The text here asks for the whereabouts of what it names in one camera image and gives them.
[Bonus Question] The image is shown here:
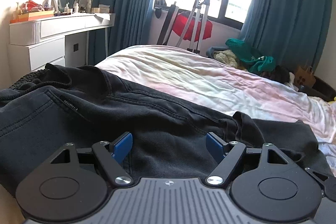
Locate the teal curtain right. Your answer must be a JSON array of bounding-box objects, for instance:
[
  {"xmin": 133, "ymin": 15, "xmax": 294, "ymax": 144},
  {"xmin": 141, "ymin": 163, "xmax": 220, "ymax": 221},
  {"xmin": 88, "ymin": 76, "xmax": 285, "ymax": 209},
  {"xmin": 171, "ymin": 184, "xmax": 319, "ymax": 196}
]
[{"xmin": 239, "ymin": 0, "xmax": 332, "ymax": 70}]

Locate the yellowish clothes pile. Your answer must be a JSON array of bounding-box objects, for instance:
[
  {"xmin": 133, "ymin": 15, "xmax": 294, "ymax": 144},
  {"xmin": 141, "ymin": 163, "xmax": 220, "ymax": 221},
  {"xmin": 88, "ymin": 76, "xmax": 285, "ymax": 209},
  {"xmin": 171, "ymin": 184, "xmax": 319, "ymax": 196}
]
[{"xmin": 213, "ymin": 50, "xmax": 239, "ymax": 68}]

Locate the silver tripod stand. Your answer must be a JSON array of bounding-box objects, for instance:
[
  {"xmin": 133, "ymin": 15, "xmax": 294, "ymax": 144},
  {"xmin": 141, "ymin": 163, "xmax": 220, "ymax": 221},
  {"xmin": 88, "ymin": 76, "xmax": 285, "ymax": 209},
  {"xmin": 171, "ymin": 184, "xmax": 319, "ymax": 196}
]
[{"xmin": 176, "ymin": 0, "xmax": 219, "ymax": 55}]

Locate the red cloth on stand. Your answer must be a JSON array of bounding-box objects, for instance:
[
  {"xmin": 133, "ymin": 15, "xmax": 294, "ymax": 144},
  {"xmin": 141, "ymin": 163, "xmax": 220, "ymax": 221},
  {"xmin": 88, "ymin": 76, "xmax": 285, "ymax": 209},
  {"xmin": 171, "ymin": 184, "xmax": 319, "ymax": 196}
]
[{"xmin": 173, "ymin": 12, "xmax": 213, "ymax": 42}]

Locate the orange box tray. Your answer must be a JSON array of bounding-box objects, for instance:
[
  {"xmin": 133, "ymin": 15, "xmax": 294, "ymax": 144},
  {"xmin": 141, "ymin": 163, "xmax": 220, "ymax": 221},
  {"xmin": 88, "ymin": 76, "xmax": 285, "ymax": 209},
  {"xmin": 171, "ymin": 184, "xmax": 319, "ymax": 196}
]
[{"xmin": 10, "ymin": 10, "xmax": 54, "ymax": 24}]

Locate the brown paper bag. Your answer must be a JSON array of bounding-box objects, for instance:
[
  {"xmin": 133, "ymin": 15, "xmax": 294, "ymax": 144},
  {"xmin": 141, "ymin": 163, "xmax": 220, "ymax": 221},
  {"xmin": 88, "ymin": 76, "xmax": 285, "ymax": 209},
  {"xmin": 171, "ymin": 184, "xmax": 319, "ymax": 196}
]
[{"xmin": 294, "ymin": 66, "xmax": 316, "ymax": 88}]

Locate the black pants garment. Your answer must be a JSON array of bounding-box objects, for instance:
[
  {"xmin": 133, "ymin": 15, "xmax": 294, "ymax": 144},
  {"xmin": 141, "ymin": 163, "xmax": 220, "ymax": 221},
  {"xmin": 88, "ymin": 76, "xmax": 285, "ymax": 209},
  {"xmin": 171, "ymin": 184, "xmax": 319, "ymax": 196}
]
[{"xmin": 1, "ymin": 64, "xmax": 331, "ymax": 194}]

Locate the green garment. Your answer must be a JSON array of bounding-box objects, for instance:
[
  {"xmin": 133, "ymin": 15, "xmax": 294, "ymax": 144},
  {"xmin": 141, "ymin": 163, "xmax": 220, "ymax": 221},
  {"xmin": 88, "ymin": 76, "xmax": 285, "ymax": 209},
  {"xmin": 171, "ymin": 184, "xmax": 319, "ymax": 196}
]
[{"xmin": 226, "ymin": 38, "xmax": 276, "ymax": 75}]

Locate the bed with pink sheet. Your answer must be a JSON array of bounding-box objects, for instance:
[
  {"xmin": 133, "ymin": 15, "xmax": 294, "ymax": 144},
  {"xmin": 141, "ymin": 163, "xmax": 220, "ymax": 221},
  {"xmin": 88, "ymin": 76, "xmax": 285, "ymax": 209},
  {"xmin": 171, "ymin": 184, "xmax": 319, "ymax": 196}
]
[{"xmin": 96, "ymin": 45, "xmax": 335, "ymax": 160}]

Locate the white dressing table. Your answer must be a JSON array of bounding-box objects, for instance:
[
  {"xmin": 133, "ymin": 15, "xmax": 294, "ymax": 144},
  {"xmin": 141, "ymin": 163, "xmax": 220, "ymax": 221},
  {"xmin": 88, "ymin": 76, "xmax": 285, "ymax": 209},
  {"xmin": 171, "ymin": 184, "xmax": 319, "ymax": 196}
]
[{"xmin": 7, "ymin": 13, "xmax": 116, "ymax": 81}]

